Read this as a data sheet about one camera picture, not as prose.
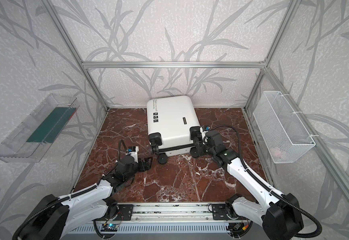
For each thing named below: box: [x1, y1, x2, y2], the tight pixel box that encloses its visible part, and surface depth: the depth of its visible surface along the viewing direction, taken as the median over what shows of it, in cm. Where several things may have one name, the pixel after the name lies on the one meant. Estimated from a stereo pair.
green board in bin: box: [26, 107, 77, 144], surface depth 68 cm
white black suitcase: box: [146, 95, 202, 165], surface depth 87 cm
